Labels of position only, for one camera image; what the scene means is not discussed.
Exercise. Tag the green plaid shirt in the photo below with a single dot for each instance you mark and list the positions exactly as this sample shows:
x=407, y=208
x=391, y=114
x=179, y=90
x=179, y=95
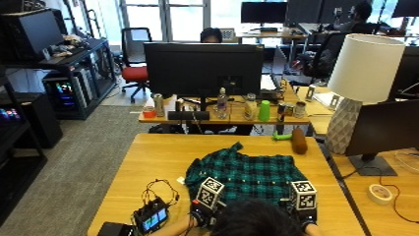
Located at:
x=249, y=170

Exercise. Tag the person's left hand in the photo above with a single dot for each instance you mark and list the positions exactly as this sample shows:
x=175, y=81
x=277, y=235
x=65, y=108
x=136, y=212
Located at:
x=201, y=211

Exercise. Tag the wooden desk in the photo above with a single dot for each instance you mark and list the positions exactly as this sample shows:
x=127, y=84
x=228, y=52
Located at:
x=232, y=118

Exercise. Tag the dark drink can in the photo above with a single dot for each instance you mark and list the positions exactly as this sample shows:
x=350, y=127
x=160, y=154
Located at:
x=281, y=113

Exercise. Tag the brown cylinder roller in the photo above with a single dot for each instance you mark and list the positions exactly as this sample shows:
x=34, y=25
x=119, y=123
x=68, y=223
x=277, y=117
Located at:
x=300, y=141

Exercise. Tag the black shelf unit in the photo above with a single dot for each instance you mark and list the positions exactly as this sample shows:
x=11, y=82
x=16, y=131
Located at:
x=93, y=65

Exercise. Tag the person's right hand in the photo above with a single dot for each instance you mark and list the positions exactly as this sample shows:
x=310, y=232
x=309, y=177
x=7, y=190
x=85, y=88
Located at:
x=305, y=213

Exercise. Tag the white table lamp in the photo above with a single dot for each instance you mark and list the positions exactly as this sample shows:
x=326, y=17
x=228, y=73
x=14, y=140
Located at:
x=365, y=69

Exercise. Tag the black speaker bar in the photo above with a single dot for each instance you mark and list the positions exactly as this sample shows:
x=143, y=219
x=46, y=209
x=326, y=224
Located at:
x=188, y=115

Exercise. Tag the clear water bottle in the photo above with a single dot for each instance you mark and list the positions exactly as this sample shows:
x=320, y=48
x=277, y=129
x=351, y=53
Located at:
x=222, y=103

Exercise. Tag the small black screen device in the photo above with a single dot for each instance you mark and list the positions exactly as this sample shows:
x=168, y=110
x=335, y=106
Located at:
x=152, y=217

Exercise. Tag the right glove marker cube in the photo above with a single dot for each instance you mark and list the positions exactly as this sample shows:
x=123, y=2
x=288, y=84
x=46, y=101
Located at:
x=304, y=195

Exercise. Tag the white shirt tag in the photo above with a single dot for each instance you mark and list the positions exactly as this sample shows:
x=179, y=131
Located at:
x=181, y=180

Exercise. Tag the black monitor with square stand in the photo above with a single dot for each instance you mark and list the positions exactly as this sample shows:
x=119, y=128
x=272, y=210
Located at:
x=383, y=128

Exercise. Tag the black box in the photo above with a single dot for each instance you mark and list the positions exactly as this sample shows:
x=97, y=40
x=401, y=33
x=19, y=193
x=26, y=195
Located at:
x=115, y=229

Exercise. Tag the green toy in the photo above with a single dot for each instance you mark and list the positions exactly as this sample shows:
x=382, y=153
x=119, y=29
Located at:
x=281, y=137

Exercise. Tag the glove marker cube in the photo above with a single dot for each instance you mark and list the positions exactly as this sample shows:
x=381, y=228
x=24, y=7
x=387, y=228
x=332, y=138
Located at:
x=209, y=192
x=304, y=195

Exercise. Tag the printed marker board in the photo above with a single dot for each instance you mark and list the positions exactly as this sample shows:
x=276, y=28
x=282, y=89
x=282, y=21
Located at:
x=228, y=34

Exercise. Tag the left glove marker cube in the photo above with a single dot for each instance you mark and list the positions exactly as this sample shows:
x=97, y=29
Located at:
x=209, y=192

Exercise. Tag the large black monitor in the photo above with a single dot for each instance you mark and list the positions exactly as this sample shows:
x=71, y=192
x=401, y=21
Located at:
x=202, y=69

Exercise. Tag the white tape roll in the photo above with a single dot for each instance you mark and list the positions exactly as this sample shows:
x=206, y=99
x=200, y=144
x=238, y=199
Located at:
x=379, y=194

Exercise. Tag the computer tower with coloured lights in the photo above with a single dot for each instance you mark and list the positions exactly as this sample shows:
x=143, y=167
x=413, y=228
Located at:
x=65, y=91

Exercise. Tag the orange cup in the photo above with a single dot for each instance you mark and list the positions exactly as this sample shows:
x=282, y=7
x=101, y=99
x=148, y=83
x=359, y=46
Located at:
x=149, y=112

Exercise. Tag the green cup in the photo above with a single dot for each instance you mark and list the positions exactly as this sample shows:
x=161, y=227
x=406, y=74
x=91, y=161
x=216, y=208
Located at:
x=264, y=111

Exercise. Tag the black office chair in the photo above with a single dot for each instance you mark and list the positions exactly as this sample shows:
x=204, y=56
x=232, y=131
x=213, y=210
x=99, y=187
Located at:
x=325, y=55

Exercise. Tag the black screen on shelf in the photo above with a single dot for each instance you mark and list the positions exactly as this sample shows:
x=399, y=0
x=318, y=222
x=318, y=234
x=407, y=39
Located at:
x=31, y=34

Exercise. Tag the red office chair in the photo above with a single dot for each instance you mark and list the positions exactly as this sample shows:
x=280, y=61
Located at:
x=135, y=73

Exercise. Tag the black background monitor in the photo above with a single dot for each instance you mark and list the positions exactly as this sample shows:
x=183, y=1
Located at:
x=264, y=12

